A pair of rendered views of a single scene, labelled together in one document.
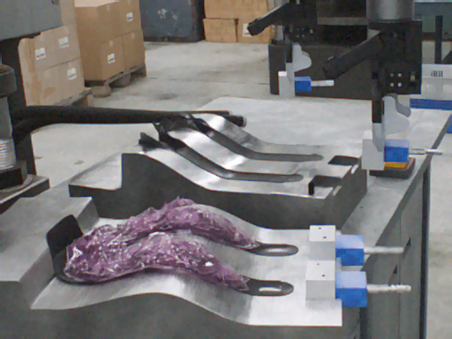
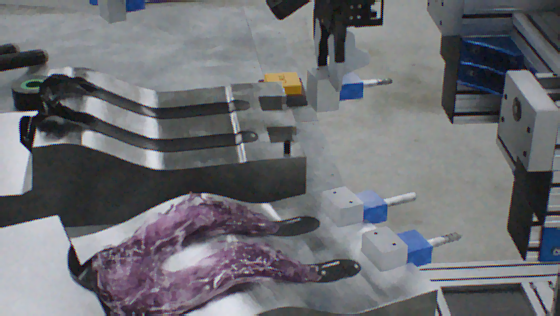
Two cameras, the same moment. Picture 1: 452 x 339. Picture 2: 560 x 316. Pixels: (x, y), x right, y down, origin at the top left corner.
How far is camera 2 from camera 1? 0.58 m
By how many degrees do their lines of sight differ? 31
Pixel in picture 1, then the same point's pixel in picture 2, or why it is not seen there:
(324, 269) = (388, 237)
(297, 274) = (345, 247)
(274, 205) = (247, 173)
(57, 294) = not seen: outside the picture
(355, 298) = (422, 258)
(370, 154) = (326, 95)
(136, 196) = (56, 196)
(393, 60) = not seen: outside the picture
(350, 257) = (375, 216)
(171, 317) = not seen: outside the picture
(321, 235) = (344, 200)
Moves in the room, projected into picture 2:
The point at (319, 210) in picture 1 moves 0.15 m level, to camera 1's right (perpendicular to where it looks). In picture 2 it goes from (300, 169) to (385, 144)
